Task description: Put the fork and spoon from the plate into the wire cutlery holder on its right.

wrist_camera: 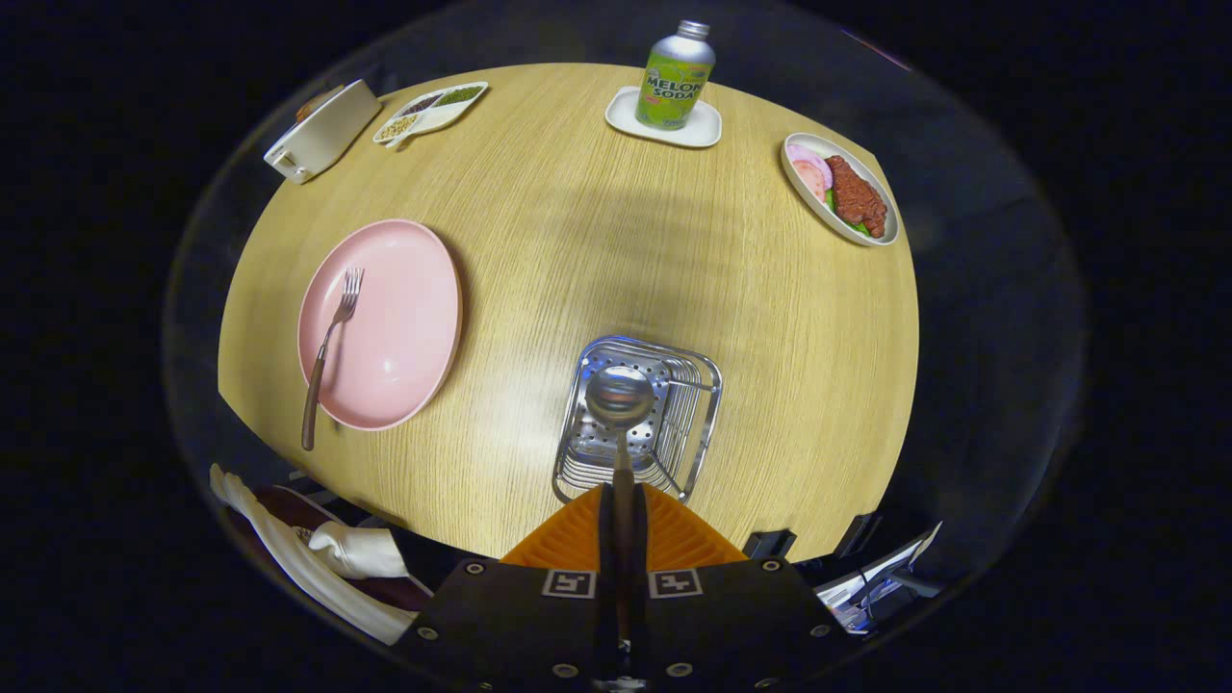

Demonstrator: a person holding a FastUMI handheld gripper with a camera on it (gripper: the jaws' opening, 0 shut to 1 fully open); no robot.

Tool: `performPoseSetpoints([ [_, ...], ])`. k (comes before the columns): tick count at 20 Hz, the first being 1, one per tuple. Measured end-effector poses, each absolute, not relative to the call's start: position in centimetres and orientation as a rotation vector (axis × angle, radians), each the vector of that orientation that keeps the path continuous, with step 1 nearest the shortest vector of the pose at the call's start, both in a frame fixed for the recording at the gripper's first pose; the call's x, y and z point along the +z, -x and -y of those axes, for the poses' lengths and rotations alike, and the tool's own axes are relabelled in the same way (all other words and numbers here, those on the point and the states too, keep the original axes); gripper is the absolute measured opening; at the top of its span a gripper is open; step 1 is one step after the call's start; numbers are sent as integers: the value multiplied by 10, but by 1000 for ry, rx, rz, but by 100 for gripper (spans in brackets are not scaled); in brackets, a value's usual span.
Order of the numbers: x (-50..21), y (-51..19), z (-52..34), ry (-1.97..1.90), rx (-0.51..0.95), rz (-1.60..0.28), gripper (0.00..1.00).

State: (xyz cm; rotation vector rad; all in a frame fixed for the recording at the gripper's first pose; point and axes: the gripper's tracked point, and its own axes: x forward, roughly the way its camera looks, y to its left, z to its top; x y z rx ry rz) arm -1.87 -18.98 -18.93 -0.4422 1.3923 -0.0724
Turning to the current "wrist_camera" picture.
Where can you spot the red-brown meat piece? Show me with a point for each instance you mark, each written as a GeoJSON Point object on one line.
{"type": "Point", "coordinates": [855, 197]}

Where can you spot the green lettuce leaf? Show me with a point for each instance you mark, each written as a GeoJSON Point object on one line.
{"type": "Point", "coordinates": [830, 200]}

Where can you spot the white oval food plate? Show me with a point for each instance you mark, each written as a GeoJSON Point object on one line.
{"type": "Point", "coordinates": [820, 146]}

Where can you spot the person's white clothing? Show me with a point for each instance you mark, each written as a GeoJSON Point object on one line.
{"type": "Point", "coordinates": [289, 558]}

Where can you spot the brown toast slice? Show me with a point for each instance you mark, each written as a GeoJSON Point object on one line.
{"type": "Point", "coordinates": [313, 103]}

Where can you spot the pink round plate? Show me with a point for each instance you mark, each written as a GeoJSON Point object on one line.
{"type": "Point", "coordinates": [404, 318]}

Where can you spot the black bracket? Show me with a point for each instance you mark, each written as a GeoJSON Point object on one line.
{"type": "Point", "coordinates": [857, 534]}
{"type": "Point", "coordinates": [770, 544]}

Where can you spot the pink ham slices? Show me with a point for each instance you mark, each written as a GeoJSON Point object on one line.
{"type": "Point", "coordinates": [810, 178]}

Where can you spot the white square coaster tray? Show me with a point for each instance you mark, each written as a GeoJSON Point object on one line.
{"type": "Point", "coordinates": [703, 130]}

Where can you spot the person's dark red clothing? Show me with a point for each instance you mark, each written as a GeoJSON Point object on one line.
{"type": "Point", "coordinates": [279, 505]}

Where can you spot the green soda bottle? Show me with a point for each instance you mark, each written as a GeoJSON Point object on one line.
{"type": "Point", "coordinates": [674, 82]}

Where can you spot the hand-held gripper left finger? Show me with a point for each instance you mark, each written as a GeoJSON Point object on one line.
{"type": "Point", "coordinates": [606, 549]}

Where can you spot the white toaster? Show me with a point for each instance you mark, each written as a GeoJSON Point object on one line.
{"type": "Point", "coordinates": [327, 130]}

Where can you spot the white divided dish with beans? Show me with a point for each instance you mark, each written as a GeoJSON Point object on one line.
{"type": "Point", "coordinates": [438, 117]}

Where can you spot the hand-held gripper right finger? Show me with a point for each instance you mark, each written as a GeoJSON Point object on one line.
{"type": "Point", "coordinates": [640, 549]}

